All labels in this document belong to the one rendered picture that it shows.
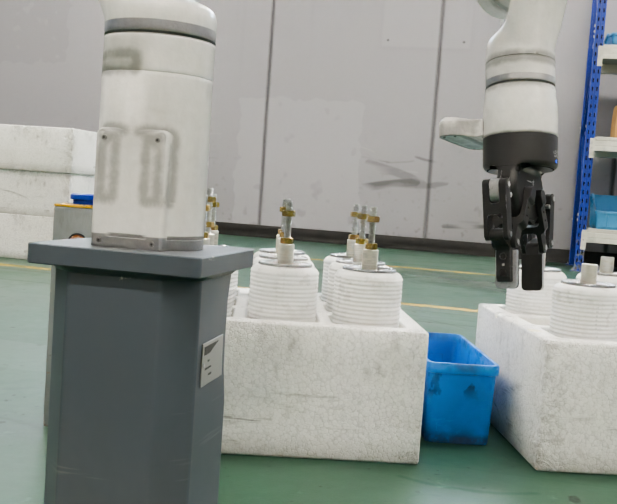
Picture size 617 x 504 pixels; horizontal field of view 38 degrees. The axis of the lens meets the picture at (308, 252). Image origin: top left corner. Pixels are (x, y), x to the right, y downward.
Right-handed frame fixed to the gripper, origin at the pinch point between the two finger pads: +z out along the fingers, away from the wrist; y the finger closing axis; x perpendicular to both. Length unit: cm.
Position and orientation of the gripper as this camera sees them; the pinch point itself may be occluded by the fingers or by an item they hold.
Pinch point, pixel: (520, 276)
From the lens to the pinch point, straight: 92.7
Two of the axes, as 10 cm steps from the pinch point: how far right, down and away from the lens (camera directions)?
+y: 5.7, 0.7, 8.2
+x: -8.2, 0.3, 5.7
